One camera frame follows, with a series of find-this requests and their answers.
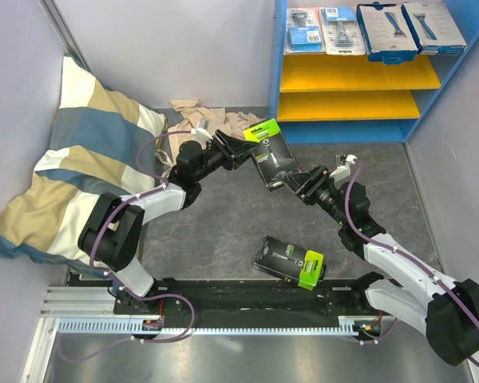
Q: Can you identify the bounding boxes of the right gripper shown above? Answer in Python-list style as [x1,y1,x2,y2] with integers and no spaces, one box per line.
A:
[278,164,347,227]

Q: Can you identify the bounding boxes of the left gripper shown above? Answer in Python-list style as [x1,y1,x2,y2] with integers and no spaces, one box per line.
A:
[194,129,259,182]

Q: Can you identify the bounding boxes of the blue blister razor pack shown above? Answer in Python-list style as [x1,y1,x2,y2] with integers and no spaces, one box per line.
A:
[285,8,326,54]

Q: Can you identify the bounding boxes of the clear blister razor pack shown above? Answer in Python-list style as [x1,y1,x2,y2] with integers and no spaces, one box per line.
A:
[319,6,366,56]

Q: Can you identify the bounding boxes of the white box blue razor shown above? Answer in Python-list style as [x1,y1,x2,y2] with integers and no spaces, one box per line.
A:
[356,2,418,65]

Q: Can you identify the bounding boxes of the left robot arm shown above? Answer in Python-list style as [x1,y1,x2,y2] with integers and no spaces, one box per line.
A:
[77,129,258,314]

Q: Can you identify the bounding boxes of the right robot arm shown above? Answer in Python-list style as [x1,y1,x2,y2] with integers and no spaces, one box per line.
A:
[281,164,479,365]

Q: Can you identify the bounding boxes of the blue shelf unit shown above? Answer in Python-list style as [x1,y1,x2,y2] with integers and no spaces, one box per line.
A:
[268,1,469,144]

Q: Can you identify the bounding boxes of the beige cloth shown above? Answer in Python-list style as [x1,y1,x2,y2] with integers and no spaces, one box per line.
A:
[155,98,267,176]

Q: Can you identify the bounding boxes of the patchwork pillow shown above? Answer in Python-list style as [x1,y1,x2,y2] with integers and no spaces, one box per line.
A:
[0,55,167,275]

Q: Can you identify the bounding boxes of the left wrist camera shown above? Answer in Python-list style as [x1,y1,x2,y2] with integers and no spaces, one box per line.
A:
[191,118,212,144]

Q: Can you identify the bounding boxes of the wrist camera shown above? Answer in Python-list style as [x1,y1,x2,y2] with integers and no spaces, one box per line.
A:
[330,154,358,182]
[191,118,212,144]

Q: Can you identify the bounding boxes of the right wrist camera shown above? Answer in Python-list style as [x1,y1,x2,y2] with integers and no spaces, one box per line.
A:
[330,154,358,182]

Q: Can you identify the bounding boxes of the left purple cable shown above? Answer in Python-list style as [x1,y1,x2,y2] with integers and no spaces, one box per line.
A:
[89,129,196,298]

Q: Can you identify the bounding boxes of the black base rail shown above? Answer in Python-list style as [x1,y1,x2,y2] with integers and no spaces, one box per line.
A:
[113,278,408,322]

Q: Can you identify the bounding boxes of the slotted cable duct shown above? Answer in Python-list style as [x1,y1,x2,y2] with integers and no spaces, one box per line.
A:
[57,317,359,336]

